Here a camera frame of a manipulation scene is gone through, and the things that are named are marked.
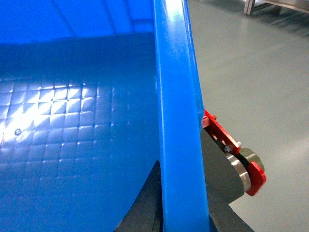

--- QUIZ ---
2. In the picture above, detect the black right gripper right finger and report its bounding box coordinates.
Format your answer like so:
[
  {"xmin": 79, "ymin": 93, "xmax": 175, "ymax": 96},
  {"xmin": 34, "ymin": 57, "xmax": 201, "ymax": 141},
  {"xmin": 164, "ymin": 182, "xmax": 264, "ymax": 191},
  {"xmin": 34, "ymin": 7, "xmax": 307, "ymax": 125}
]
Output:
[{"xmin": 208, "ymin": 193, "xmax": 254, "ymax": 232}]

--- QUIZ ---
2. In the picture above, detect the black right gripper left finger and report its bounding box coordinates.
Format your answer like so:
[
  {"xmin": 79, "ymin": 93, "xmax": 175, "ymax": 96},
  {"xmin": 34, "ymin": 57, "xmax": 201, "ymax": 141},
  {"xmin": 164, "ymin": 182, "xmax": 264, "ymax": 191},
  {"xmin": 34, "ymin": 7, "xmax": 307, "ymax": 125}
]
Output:
[{"xmin": 114, "ymin": 161, "xmax": 161, "ymax": 232}]

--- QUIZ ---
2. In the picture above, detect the large blue plastic crate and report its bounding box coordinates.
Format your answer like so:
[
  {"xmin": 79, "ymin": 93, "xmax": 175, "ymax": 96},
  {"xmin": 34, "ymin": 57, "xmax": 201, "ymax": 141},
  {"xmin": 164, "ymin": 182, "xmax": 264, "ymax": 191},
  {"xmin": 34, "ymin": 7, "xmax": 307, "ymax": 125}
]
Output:
[{"xmin": 0, "ymin": 0, "xmax": 210, "ymax": 232}]

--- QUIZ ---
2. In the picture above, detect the black conveyor table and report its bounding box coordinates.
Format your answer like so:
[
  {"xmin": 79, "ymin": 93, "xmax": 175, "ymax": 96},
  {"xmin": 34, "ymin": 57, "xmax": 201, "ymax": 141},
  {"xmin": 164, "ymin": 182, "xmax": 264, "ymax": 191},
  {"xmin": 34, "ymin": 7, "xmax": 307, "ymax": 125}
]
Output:
[{"xmin": 200, "ymin": 128, "xmax": 244, "ymax": 208}]

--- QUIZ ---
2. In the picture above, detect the red conveyor roller bracket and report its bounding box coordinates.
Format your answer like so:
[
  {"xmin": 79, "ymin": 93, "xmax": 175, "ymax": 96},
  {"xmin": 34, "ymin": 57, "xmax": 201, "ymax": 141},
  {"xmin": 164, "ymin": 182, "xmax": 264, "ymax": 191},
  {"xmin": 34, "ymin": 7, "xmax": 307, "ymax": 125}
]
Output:
[{"xmin": 202, "ymin": 110, "xmax": 267, "ymax": 196}]

